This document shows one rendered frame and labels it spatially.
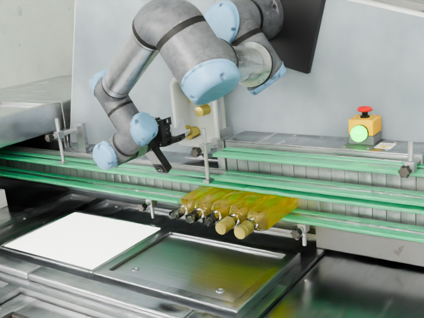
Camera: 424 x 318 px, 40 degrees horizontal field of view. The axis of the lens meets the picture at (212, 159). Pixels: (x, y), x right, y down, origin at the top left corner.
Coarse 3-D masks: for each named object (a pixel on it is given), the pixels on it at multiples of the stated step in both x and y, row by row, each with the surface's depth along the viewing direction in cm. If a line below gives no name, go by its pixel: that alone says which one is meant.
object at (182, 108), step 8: (176, 80) 185; (176, 88) 188; (176, 96) 189; (184, 96) 192; (176, 104) 189; (184, 104) 192; (192, 104) 193; (208, 104) 190; (216, 104) 180; (176, 112) 190; (184, 112) 193; (192, 112) 194; (216, 112) 180; (176, 120) 190; (184, 120) 193; (192, 120) 195; (200, 120) 193; (208, 120) 191; (216, 120) 181; (200, 128) 194; (208, 128) 192; (216, 128) 182; (200, 136) 194; (208, 136) 193; (216, 136) 182; (184, 144) 191; (192, 144) 189
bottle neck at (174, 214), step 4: (176, 208) 163; (180, 208) 163; (184, 208) 164; (172, 212) 161; (176, 212) 161; (180, 212) 162; (184, 212) 163; (172, 216) 162; (176, 216) 160; (180, 216) 162; (172, 220) 162
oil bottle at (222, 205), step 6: (234, 192) 167; (240, 192) 166; (246, 192) 166; (222, 198) 163; (228, 198) 163; (234, 198) 162; (240, 198) 163; (216, 204) 159; (222, 204) 158; (228, 204) 158; (216, 210) 158; (222, 210) 157; (222, 216) 158
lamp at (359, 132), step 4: (360, 124) 156; (356, 128) 154; (360, 128) 154; (364, 128) 155; (352, 132) 155; (356, 132) 154; (360, 132) 154; (364, 132) 154; (352, 136) 156; (356, 136) 155; (360, 136) 154; (364, 136) 154; (356, 140) 155; (360, 140) 155
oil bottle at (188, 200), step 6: (204, 186) 175; (192, 192) 170; (198, 192) 170; (204, 192) 169; (180, 198) 167; (186, 198) 166; (192, 198) 165; (198, 198) 166; (180, 204) 165; (186, 204) 164; (192, 204) 164; (192, 210) 164
